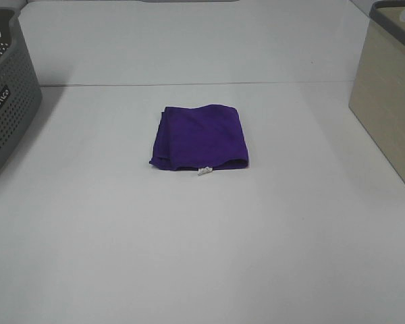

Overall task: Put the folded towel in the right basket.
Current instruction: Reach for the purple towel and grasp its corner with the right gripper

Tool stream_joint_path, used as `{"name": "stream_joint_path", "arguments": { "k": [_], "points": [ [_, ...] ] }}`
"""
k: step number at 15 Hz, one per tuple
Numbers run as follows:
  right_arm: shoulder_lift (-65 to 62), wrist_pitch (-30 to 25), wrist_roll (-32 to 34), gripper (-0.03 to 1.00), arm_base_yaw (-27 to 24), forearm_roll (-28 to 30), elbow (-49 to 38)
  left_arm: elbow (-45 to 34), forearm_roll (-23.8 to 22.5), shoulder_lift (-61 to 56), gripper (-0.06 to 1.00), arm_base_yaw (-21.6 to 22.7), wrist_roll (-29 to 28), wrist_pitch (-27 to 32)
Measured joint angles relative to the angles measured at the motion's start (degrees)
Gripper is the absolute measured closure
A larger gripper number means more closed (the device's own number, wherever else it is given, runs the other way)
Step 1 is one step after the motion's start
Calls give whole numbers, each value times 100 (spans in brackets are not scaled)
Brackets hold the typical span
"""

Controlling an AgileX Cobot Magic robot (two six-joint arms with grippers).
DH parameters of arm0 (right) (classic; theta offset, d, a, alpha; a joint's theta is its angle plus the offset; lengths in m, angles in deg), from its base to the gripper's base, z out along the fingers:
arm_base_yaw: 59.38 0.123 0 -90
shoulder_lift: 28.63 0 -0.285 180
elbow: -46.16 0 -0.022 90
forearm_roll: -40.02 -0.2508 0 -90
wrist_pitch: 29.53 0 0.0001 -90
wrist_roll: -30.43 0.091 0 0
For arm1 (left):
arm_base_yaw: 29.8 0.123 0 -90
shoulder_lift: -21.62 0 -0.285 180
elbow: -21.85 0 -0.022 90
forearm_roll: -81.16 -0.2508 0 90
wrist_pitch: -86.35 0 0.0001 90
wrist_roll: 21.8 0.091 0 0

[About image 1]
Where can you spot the purple towel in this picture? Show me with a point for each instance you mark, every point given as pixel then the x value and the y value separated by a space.
pixel 194 139

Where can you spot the beige storage bin grey rim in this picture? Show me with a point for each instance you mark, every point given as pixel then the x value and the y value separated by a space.
pixel 378 94

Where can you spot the grey perforated plastic basket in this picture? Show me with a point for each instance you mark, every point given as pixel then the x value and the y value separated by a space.
pixel 20 91

